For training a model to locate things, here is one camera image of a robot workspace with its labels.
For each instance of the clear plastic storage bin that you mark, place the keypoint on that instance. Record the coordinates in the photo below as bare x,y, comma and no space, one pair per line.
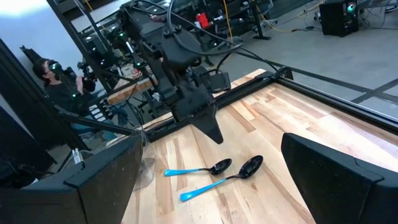
147,168

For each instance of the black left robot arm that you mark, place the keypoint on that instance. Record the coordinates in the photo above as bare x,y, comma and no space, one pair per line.
149,46

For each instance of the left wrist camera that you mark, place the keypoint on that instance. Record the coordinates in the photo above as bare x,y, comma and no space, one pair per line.
217,82

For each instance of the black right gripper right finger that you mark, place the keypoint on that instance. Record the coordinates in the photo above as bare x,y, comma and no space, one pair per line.
348,193

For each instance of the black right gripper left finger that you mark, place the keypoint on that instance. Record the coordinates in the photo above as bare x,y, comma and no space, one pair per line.
77,199

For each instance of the wooden workbench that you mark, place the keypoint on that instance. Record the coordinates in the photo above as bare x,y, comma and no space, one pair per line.
130,90

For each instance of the person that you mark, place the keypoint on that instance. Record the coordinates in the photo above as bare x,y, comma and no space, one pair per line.
62,93

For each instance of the black computer tower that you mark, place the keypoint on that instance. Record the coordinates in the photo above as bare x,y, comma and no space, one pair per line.
337,18

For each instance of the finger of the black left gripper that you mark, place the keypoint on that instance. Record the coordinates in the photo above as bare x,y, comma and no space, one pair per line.
203,124
214,124

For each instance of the small red box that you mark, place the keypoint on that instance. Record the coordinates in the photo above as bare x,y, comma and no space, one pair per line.
202,20

